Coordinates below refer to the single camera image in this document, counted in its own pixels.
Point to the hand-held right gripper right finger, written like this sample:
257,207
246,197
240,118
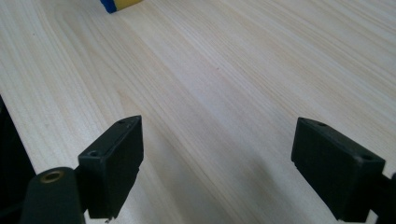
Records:
336,168

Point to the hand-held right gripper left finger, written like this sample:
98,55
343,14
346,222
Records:
112,168

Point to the blue and yellow block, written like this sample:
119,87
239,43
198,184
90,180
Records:
120,5

